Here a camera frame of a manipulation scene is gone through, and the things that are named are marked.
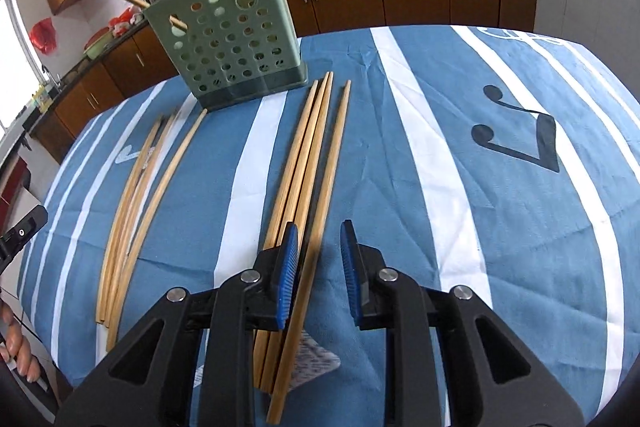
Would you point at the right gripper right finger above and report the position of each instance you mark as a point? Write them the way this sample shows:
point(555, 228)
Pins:
point(492, 377)

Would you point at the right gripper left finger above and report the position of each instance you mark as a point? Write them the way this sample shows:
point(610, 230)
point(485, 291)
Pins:
point(147, 378)

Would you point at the left hand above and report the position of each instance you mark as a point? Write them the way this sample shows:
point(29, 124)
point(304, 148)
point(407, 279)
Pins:
point(17, 347)

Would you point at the yellow dish soap bottle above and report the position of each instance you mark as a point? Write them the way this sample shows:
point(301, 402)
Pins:
point(42, 99)

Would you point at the left window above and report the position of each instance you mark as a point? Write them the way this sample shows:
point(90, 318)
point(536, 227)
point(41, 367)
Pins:
point(20, 66)

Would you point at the green basin red lid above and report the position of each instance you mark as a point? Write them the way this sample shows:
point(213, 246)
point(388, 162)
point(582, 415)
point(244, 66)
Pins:
point(98, 42)

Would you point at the blue striped tablecloth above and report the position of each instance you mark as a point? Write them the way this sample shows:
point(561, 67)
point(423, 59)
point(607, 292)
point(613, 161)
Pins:
point(504, 161)

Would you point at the red white plastic bag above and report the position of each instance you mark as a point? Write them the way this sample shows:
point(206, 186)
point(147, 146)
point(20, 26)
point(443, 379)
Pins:
point(128, 18)

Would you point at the green perforated utensil holder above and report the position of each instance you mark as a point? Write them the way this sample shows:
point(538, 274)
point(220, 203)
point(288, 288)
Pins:
point(234, 50)

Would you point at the wooden lower cabinets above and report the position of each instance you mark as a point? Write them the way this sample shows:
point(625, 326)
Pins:
point(137, 61)

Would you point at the red plastic bag on wall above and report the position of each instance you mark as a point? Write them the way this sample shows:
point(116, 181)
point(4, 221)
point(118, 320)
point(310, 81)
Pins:
point(43, 36)

